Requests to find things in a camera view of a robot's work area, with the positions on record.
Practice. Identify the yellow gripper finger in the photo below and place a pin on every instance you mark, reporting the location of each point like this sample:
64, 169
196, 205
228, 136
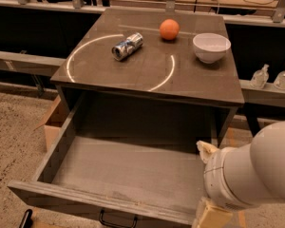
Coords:
208, 215
206, 150

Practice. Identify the drawer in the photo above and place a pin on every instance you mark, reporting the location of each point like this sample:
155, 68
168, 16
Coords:
120, 184

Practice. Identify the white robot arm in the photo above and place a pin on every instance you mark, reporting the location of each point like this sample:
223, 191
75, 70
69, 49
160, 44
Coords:
239, 178

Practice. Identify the dark wooden cabinet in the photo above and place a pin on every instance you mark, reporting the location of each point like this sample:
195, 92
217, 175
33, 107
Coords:
162, 94

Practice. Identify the clear plastic bottle left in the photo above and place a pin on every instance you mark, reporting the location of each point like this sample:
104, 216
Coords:
260, 78

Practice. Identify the clear plastic bottle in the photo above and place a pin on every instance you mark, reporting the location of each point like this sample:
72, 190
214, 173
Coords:
279, 82
260, 78

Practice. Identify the white ceramic bowl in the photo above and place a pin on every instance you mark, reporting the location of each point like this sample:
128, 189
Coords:
210, 47

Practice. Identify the clear plastic bottle right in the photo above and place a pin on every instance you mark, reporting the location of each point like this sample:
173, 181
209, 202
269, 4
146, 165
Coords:
279, 82

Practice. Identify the orange fruit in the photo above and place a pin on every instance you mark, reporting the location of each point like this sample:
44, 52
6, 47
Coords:
169, 29

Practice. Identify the crushed silver soda can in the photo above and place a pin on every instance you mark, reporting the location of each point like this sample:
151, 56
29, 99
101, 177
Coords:
127, 47

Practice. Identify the cardboard box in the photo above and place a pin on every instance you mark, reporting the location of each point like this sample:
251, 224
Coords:
52, 121

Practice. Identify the black object on floor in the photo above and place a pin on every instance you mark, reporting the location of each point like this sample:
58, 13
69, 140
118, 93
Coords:
26, 221

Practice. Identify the metal rail shelf frame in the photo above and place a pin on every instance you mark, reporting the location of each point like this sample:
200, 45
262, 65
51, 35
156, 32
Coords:
30, 64

